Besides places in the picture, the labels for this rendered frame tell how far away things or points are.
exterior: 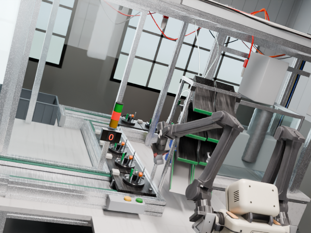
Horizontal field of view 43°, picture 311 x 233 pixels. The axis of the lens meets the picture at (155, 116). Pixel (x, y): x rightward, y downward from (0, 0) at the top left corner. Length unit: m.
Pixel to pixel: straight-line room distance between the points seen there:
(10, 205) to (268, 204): 1.25
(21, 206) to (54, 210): 0.17
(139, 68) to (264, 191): 4.15
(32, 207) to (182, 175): 0.93
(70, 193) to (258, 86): 1.83
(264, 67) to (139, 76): 2.81
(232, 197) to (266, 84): 1.67
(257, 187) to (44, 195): 1.10
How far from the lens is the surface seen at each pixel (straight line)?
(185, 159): 2.43
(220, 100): 2.55
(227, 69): 6.23
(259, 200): 1.83
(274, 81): 3.39
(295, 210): 3.83
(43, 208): 2.16
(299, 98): 5.88
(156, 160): 2.34
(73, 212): 2.19
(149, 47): 5.75
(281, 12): 6.55
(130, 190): 2.34
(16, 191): 2.19
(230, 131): 1.84
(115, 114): 2.36
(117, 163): 2.62
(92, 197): 2.24
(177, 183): 2.48
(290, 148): 2.05
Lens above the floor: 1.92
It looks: 13 degrees down
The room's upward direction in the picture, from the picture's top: 17 degrees clockwise
